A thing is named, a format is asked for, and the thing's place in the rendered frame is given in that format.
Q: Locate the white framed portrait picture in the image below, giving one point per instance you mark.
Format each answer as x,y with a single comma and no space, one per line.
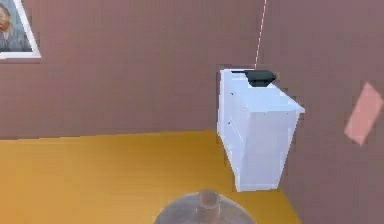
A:
13,33

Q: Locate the dark green bowl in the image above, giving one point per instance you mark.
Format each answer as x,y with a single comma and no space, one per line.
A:
260,78

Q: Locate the white chest of drawers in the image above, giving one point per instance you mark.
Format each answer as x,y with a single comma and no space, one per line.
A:
263,140

